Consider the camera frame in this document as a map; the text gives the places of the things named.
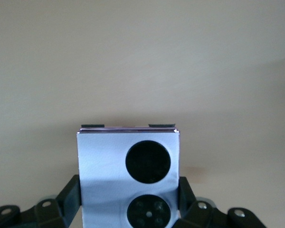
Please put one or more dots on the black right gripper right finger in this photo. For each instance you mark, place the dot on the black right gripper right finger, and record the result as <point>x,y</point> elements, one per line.
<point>187,199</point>

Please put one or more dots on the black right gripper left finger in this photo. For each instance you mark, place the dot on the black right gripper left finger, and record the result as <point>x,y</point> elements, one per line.
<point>69,197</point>

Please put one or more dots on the lavender flip phone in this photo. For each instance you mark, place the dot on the lavender flip phone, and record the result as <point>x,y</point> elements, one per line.
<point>102,166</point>

